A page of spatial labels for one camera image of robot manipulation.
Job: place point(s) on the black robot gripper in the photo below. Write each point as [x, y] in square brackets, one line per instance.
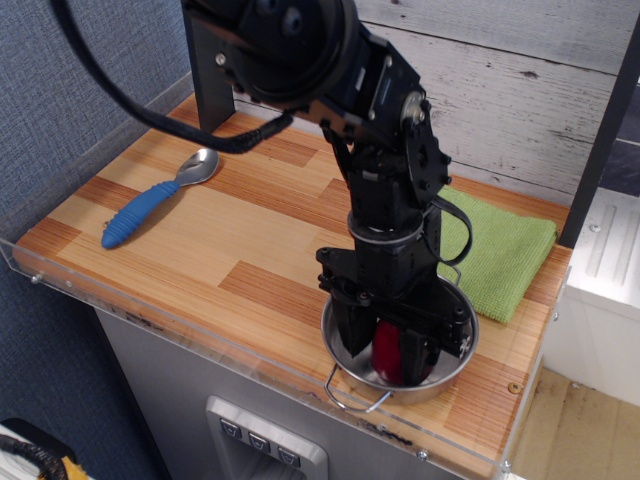
[390, 265]

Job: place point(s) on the red toy beetroot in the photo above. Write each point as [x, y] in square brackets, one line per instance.
[386, 357]

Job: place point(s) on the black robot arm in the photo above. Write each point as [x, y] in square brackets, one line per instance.
[317, 61]

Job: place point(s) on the stainless steel pan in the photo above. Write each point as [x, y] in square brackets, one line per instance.
[350, 370]

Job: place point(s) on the green folded cloth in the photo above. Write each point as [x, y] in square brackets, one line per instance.
[506, 253]

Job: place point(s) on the silver dispenser button panel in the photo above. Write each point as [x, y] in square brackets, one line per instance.
[251, 447]

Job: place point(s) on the grey toy fridge cabinet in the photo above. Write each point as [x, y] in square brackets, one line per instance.
[171, 384]

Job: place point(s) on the white toy appliance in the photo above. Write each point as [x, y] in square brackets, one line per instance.
[593, 336]

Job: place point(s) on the yellow object at corner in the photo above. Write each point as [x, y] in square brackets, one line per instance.
[74, 471]

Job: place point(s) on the blue handled metal spoon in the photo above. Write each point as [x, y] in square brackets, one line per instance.
[198, 168]

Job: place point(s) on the dark grey vertical post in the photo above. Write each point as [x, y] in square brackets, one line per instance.
[214, 97]

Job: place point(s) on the black right frame post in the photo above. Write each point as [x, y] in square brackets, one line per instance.
[612, 120]

